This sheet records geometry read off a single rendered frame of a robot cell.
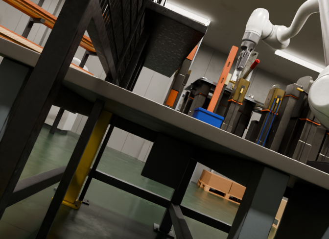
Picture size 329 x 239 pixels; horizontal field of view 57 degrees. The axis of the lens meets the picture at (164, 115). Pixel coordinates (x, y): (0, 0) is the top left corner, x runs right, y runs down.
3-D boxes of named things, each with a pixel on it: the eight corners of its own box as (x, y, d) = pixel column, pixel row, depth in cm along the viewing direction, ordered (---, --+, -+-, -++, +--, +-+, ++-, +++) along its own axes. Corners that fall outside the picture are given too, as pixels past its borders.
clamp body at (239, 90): (221, 148, 155) (246, 84, 158) (227, 149, 145) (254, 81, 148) (209, 143, 155) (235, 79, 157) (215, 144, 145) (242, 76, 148)
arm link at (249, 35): (256, 39, 178) (252, 49, 178) (242, 33, 177) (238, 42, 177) (263, 35, 169) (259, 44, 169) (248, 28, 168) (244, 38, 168)
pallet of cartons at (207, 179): (238, 201, 737) (244, 185, 740) (249, 208, 655) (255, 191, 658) (195, 183, 735) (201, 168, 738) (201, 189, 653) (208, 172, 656)
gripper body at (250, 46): (258, 44, 169) (251, 59, 168) (251, 48, 177) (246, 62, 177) (246, 38, 168) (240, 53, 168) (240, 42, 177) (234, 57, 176)
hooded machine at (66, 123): (69, 133, 667) (97, 70, 679) (61, 133, 601) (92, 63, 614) (35, 119, 664) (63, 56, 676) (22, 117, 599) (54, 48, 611)
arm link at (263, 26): (252, 28, 166) (269, 39, 172) (262, 2, 168) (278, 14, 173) (240, 31, 176) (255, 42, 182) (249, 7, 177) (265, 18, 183)
